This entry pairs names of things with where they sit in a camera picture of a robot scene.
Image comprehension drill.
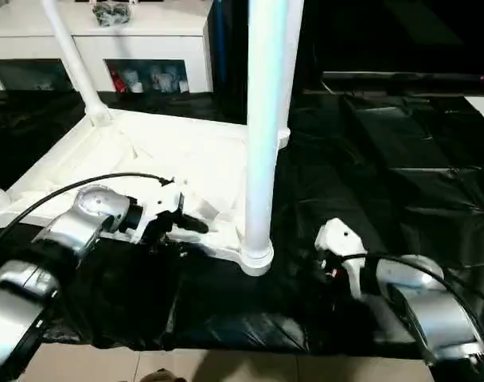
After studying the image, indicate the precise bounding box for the white plastic table top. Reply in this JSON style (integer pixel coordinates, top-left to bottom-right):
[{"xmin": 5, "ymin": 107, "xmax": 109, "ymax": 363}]
[{"xmin": 0, "ymin": 109, "xmax": 291, "ymax": 278}]

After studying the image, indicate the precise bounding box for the black glossy mat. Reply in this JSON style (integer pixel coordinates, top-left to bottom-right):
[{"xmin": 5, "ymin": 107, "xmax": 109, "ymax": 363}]
[{"xmin": 0, "ymin": 89, "xmax": 484, "ymax": 361}]

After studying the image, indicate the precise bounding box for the white glass-door cabinet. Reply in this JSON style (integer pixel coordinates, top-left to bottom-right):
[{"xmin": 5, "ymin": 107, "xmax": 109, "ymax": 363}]
[{"xmin": 0, "ymin": 0, "xmax": 215, "ymax": 95}]

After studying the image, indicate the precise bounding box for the long black bar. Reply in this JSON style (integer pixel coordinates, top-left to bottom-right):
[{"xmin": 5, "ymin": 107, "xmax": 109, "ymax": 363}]
[{"xmin": 321, "ymin": 70, "xmax": 484, "ymax": 96}]

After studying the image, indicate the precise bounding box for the white flat panel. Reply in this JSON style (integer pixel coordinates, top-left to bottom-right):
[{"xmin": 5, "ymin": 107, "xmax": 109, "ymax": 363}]
[{"xmin": 464, "ymin": 95, "xmax": 484, "ymax": 132}]

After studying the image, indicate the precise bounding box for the dark bag of parts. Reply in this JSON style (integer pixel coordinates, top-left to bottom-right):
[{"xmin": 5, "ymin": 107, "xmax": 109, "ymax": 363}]
[{"xmin": 92, "ymin": 2, "xmax": 132, "ymax": 27}]

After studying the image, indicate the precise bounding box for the large dark screen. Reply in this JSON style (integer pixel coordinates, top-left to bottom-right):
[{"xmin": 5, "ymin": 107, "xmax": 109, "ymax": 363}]
[{"xmin": 212, "ymin": 0, "xmax": 484, "ymax": 95}]

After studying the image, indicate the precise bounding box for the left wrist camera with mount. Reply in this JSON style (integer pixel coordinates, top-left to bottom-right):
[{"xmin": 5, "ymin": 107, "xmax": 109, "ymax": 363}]
[{"xmin": 130, "ymin": 181, "xmax": 187, "ymax": 244}]

